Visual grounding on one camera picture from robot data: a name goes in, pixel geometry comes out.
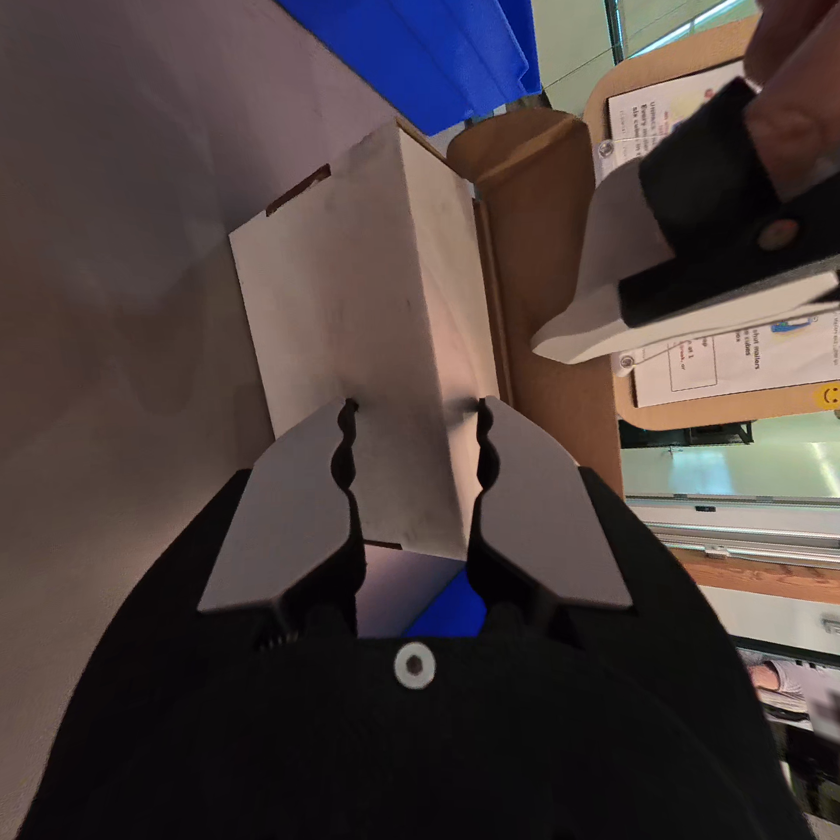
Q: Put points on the yellow smiley sticker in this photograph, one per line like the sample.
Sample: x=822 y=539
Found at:
x=828 y=398

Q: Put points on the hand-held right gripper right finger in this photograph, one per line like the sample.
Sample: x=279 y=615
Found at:
x=551 y=525

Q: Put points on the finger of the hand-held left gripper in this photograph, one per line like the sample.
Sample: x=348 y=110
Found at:
x=623 y=236
x=590 y=338

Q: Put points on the instruction poster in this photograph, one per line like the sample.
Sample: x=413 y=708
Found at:
x=689 y=374

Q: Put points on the white cardboard box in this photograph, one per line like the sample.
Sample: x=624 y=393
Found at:
x=341 y=315

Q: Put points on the wooden poster board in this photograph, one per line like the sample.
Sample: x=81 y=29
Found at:
x=630 y=65

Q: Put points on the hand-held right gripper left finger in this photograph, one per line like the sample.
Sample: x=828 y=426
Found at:
x=282 y=518

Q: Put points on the person's left hand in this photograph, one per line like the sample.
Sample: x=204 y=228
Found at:
x=800 y=98

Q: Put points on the blue plastic bin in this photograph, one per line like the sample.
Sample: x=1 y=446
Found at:
x=459 y=610
x=407 y=52

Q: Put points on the aluminium rail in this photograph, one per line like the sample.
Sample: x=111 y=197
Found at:
x=735 y=531

